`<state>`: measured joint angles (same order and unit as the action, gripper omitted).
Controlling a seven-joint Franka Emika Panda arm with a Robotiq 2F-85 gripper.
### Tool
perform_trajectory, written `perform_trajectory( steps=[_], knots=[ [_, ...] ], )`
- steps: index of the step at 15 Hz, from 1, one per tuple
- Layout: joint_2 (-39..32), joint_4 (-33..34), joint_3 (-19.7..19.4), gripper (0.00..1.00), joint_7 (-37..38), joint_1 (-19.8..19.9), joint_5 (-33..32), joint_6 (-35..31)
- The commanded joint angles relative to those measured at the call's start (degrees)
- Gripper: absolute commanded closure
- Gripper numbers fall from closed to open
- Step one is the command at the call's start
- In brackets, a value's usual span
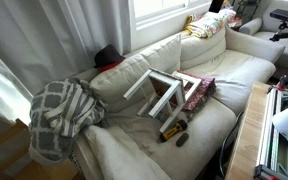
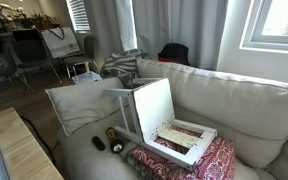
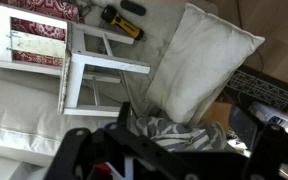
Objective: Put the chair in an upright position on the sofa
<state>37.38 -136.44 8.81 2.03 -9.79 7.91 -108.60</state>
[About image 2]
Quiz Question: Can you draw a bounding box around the grey white patterned blanket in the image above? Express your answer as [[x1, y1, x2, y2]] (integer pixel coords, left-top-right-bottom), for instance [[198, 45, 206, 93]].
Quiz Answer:
[[99, 48, 152, 88]]

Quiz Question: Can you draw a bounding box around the black remote control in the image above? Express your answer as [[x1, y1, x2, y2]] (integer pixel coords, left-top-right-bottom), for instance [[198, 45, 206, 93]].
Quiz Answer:
[[91, 135, 107, 152]]

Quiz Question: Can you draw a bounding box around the white wooden child chair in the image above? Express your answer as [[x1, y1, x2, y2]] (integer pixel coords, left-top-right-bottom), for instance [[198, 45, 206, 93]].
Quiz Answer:
[[102, 77, 218, 173]]

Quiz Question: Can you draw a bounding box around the potted plant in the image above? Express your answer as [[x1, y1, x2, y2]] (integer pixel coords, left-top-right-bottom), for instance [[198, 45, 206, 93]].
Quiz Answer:
[[30, 11, 62, 30]]

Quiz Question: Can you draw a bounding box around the light wooden table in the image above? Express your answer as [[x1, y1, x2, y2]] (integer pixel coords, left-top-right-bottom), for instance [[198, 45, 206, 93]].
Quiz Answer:
[[0, 106, 65, 180]]

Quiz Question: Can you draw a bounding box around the beige throw pillow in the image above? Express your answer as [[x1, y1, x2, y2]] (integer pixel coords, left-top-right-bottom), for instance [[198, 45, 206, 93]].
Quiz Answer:
[[44, 76, 125, 137]]

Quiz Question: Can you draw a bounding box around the yellow black flashlight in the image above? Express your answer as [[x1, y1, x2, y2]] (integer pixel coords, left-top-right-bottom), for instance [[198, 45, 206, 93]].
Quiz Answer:
[[105, 126, 125, 154]]

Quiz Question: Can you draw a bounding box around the white framed window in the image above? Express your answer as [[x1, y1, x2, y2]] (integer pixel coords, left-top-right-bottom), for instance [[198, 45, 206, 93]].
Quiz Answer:
[[239, 0, 288, 53]]

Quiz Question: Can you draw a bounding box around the grey office chair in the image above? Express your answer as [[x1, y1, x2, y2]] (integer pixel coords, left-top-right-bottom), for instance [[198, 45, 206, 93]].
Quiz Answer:
[[63, 35, 99, 78]]

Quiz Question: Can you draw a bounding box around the black floor cable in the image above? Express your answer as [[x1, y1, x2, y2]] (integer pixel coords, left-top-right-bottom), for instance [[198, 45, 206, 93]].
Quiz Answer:
[[19, 115, 57, 166]]

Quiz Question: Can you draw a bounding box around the beige fabric sofa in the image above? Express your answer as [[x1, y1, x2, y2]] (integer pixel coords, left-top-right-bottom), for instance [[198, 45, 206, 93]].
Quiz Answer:
[[57, 58, 288, 180]]

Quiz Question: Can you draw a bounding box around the white window blind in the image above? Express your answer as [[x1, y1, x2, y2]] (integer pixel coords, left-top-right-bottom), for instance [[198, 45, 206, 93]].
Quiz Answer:
[[65, 0, 91, 33]]

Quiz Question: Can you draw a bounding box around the clear plastic storage bin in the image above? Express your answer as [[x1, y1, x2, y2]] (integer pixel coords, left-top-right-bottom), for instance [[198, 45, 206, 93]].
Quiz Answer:
[[71, 71, 103, 85]]

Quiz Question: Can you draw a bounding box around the red patterned cushion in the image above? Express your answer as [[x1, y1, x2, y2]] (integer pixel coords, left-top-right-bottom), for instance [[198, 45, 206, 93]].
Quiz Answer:
[[131, 124, 237, 180]]

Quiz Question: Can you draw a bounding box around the white tote bag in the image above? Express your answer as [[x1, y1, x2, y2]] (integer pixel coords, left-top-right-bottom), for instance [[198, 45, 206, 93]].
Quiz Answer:
[[40, 26, 82, 60]]

